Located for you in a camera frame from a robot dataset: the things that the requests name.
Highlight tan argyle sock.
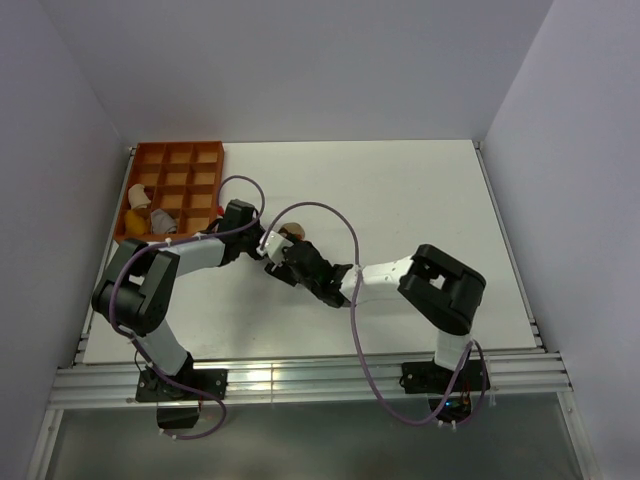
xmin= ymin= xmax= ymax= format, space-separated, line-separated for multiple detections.
xmin=278 ymin=222 xmax=305 ymax=242

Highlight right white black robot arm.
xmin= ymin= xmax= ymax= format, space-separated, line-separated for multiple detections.
xmin=257 ymin=233 xmax=486 ymax=390

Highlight rolled yellow sock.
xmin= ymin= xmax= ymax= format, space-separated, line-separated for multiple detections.
xmin=124 ymin=210 xmax=147 ymax=236

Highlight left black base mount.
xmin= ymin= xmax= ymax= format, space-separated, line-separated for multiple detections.
xmin=135 ymin=369 xmax=228 ymax=403

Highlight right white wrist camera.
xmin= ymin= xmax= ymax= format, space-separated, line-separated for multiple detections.
xmin=256 ymin=231 xmax=293 ymax=265

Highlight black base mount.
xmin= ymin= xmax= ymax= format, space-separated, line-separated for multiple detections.
xmin=135 ymin=369 xmax=228 ymax=403
xmin=399 ymin=360 xmax=491 ymax=395

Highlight orange compartment tray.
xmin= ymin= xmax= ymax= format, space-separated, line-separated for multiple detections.
xmin=113 ymin=141 xmax=225 ymax=242

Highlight grey sock red stripes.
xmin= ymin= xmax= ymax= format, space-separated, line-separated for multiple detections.
xmin=150 ymin=209 xmax=178 ymax=235

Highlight rolled beige sock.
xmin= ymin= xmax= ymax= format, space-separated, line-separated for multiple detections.
xmin=127 ymin=184 xmax=151 ymax=210

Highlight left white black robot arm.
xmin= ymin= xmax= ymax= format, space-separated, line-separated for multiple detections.
xmin=91 ymin=199 xmax=264 ymax=399

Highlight black box under rail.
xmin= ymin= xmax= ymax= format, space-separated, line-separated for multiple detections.
xmin=156 ymin=406 xmax=201 ymax=430

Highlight aluminium frame rail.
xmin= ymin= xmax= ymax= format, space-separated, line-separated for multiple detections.
xmin=47 ymin=349 xmax=572 ymax=410

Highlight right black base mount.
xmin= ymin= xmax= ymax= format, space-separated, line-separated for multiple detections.
xmin=399 ymin=360 xmax=491 ymax=395

